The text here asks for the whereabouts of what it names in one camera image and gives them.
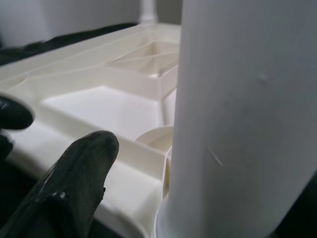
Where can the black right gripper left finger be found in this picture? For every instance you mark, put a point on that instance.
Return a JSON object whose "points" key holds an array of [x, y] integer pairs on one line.
{"points": [[64, 191]]}

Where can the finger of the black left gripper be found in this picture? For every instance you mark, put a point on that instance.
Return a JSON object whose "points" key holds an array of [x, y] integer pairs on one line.
{"points": [[15, 114], [5, 147]]}

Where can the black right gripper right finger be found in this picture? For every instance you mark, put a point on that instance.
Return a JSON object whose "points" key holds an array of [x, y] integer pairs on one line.
{"points": [[302, 213]]}

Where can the white plastic children table top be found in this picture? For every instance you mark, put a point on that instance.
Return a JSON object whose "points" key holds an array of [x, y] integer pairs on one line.
{"points": [[86, 111]]}

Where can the white plastic table leg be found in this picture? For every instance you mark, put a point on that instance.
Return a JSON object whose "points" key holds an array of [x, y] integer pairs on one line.
{"points": [[235, 99], [149, 12]]}

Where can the black cloth table cover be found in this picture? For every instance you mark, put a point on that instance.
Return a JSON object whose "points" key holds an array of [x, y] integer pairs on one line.
{"points": [[74, 34]]}

